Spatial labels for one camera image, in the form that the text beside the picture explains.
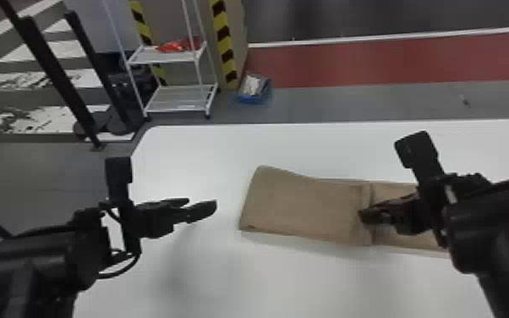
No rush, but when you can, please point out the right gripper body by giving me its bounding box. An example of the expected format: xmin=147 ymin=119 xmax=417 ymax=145
xmin=391 ymin=188 xmax=439 ymax=237

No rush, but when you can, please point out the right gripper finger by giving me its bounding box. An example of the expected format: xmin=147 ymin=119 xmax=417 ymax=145
xmin=358 ymin=206 xmax=400 ymax=226
xmin=370 ymin=193 xmax=419 ymax=211

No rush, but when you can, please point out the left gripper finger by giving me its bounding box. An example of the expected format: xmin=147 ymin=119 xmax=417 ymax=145
xmin=140 ymin=197 xmax=192 ymax=212
xmin=172 ymin=199 xmax=219 ymax=225

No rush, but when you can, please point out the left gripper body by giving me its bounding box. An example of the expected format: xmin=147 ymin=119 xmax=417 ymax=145
xmin=130 ymin=202 xmax=184 ymax=240

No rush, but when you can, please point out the beige towel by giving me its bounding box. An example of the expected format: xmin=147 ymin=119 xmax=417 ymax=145
xmin=238 ymin=165 xmax=452 ymax=260

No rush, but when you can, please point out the white shelf trolley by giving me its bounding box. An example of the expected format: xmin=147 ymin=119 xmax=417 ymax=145
xmin=101 ymin=0 xmax=220 ymax=119

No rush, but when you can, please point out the blue basket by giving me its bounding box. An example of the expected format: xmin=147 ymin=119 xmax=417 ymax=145
xmin=236 ymin=72 xmax=274 ymax=106

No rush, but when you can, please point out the red snack packet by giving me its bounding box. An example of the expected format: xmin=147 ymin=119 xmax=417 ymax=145
xmin=156 ymin=37 xmax=203 ymax=54

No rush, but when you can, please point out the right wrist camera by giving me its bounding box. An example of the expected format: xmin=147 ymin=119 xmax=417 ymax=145
xmin=393 ymin=129 xmax=453 ymax=249

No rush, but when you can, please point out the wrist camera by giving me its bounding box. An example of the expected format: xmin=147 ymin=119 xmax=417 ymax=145
xmin=104 ymin=156 xmax=144 ymax=257
xmin=393 ymin=129 xmax=453 ymax=249

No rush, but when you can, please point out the black cable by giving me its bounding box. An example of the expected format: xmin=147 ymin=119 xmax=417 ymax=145
xmin=96 ymin=247 xmax=143 ymax=281

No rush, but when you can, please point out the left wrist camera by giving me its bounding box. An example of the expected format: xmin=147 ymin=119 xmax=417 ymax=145
xmin=104 ymin=156 xmax=144 ymax=257

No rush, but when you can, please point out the yellow black striped post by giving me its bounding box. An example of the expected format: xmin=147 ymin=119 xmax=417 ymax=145
xmin=128 ymin=0 xmax=169 ymax=87
xmin=208 ymin=0 xmax=242 ymax=91

